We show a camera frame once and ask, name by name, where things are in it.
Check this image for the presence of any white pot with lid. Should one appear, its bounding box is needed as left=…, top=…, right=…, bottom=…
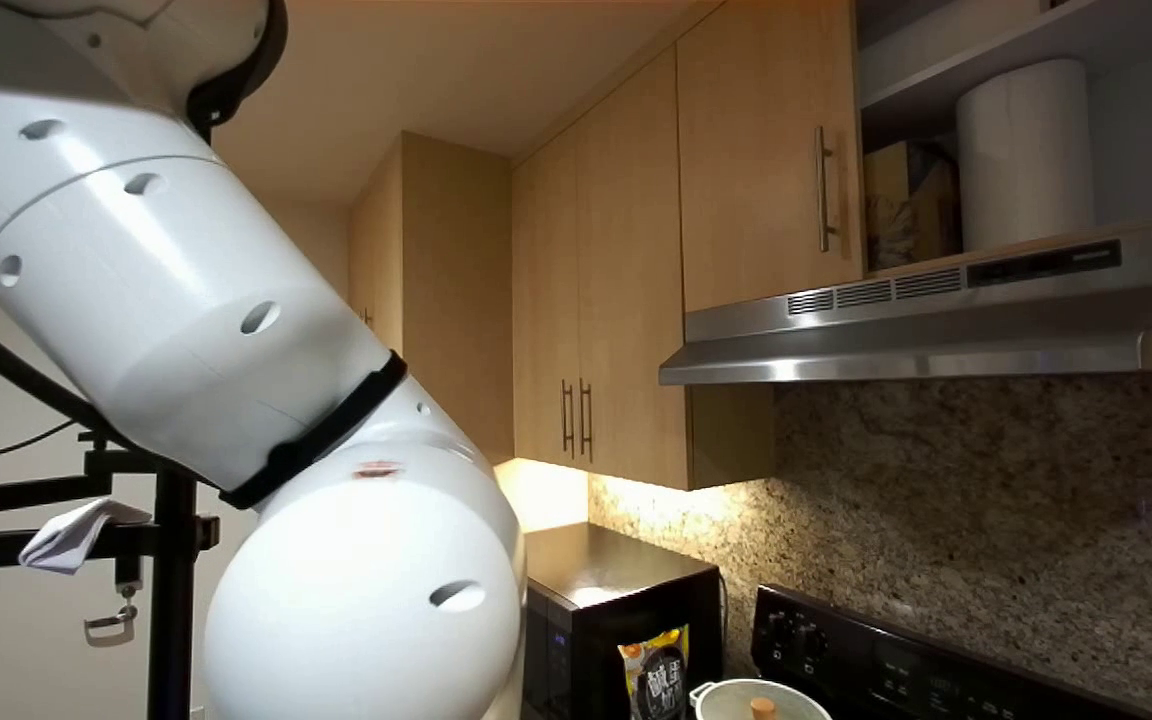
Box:
left=687, top=671, right=834, bottom=720

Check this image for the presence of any crumpled white cloth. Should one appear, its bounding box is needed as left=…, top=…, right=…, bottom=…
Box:
left=17, top=498, right=153, bottom=581

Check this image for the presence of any stainless steel range hood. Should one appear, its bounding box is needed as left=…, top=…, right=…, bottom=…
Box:
left=655, top=213, right=1152, bottom=394

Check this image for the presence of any thin black wall cable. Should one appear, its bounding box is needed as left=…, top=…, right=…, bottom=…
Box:
left=0, top=416, right=79, bottom=475

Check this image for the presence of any wide light wood cabinet door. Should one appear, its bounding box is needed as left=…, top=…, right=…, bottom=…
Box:
left=675, top=0, right=868, bottom=315

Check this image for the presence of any small metal latch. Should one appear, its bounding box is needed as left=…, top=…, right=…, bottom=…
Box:
left=79, top=602, right=142, bottom=651

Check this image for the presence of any black microwave stainless top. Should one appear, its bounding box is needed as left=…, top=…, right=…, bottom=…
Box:
left=520, top=520, right=726, bottom=720

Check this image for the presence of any white paper towel roll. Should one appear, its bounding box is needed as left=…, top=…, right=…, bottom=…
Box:
left=953, top=57, right=1099, bottom=256

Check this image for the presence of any deep light wood cabinet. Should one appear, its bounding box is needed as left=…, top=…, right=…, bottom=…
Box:
left=347, top=130, right=517, bottom=466

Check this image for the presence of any black camera stand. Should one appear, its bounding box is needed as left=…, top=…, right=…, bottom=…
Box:
left=0, top=427, right=229, bottom=720

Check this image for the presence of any brown cardboard box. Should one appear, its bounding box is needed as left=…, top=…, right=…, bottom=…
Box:
left=863, top=135, right=968, bottom=274

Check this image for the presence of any wood cabinet side panel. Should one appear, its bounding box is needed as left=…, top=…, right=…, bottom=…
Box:
left=683, top=380, right=779, bottom=492

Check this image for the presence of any black yellow snack bag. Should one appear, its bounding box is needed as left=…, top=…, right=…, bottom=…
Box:
left=612, top=619, right=697, bottom=720

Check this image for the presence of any black electric stove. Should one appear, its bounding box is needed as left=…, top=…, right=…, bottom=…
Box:
left=747, top=585, right=1152, bottom=720

